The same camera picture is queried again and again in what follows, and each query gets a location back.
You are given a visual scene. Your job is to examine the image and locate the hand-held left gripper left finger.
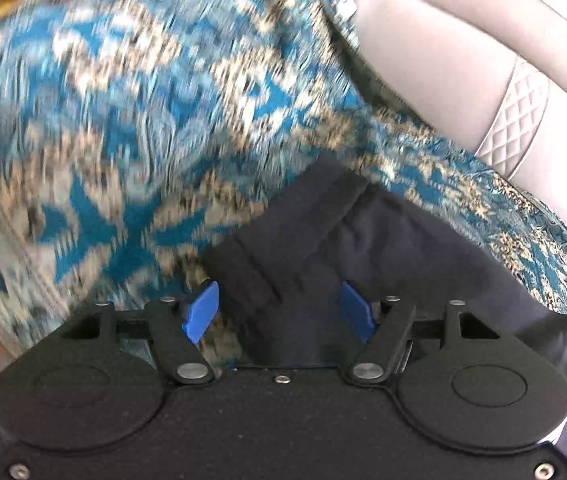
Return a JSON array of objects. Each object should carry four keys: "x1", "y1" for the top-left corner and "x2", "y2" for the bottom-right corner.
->
[{"x1": 58, "y1": 281, "x2": 220, "y2": 387}]

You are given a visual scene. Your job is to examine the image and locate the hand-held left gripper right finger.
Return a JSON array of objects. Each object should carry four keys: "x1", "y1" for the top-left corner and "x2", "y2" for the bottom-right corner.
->
[{"x1": 340, "y1": 281, "x2": 507, "y2": 387}]

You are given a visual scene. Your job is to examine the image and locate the black pants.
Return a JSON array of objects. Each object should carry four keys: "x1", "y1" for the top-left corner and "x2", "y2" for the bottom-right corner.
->
[{"x1": 202, "y1": 152, "x2": 567, "y2": 467}]

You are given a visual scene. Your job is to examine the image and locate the blue gold patterned blanket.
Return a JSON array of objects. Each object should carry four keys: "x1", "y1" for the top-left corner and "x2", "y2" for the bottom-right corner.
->
[{"x1": 0, "y1": 0, "x2": 567, "y2": 378}]

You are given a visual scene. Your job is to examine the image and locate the beige leather sofa backrest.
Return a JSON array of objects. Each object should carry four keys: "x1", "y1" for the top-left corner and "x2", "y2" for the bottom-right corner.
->
[{"x1": 351, "y1": 0, "x2": 567, "y2": 283}]

